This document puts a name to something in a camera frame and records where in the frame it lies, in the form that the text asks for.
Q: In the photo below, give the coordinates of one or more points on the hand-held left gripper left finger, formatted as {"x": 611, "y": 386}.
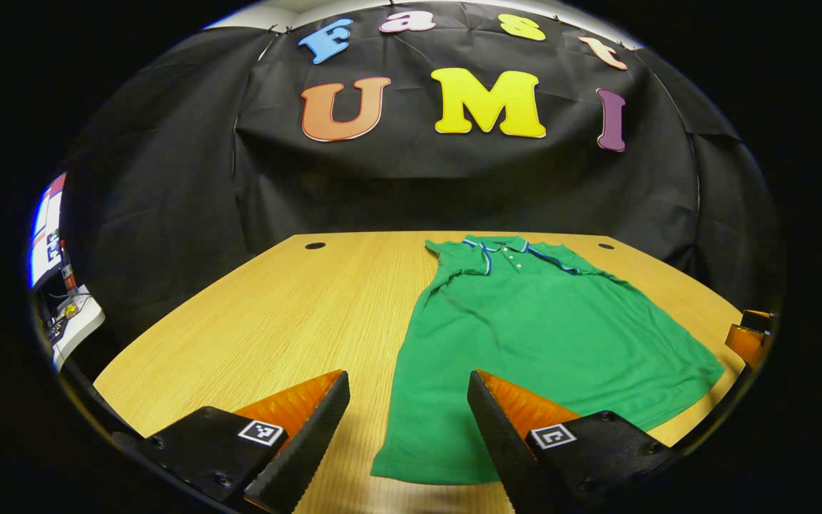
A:
{"x": 311, "y": 442}

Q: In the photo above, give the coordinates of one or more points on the green T-shirt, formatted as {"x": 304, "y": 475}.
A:
{"x": 539, "y": 335}

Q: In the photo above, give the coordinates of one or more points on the computer monitor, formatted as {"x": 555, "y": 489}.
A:
{"x": 46, "y": 235}

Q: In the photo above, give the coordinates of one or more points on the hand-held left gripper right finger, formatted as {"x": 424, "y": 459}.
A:
{"x": 504, "y": 442}

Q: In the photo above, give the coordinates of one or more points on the white side desk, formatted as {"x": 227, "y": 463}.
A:
{"x": 83, "y": 328}

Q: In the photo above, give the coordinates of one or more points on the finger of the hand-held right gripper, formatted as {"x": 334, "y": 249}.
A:
{"x": 759, "y": 320}
{"x": 745, "y": 344}

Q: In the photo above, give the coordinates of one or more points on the small red bottle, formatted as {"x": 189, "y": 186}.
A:
{"x": 68, "y": 278}

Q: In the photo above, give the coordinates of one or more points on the black backdrop cloth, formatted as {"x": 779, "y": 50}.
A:
{"x": 454, "y": 185}

